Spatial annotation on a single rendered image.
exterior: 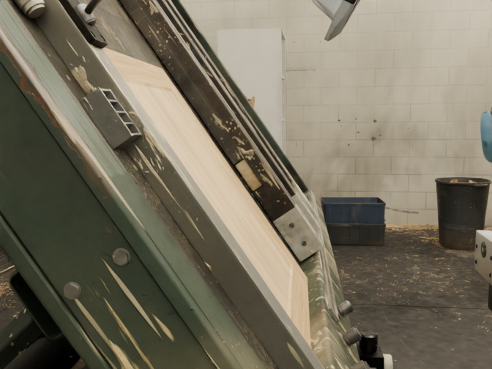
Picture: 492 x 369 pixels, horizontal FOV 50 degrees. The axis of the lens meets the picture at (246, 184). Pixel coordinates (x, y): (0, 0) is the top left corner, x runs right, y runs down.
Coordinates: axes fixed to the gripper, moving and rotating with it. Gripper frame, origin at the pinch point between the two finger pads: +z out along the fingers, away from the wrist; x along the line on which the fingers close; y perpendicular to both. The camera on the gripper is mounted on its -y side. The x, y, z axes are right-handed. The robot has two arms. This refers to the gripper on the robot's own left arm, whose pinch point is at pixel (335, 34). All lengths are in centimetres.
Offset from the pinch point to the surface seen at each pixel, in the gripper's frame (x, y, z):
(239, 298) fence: 7.1, -5.4, 35.5
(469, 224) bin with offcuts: -447, -162, 36
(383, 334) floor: -234, -89, 105
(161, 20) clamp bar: -58, 44, 8
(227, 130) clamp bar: -59, 17, 24
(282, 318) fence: 5.5, -11.7, 35.6
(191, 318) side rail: 32.1, -2.8, 29.2
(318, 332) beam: -12.0, -19.4, 41.4
